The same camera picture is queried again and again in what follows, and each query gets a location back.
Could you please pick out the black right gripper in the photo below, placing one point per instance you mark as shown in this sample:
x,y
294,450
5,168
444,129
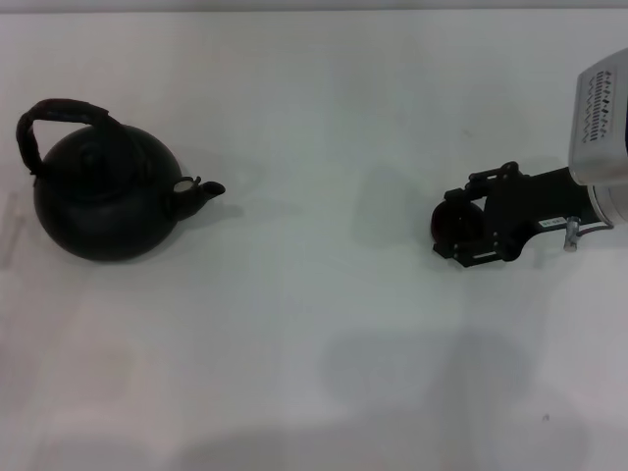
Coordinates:
x,y
535,201

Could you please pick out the small dark brown teacup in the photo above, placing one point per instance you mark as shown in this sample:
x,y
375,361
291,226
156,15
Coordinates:
x,y
460,223

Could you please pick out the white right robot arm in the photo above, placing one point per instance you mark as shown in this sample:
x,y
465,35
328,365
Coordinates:
x,y
613,201

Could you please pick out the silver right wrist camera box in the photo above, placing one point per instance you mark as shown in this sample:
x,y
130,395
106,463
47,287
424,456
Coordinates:
x,y
601,118

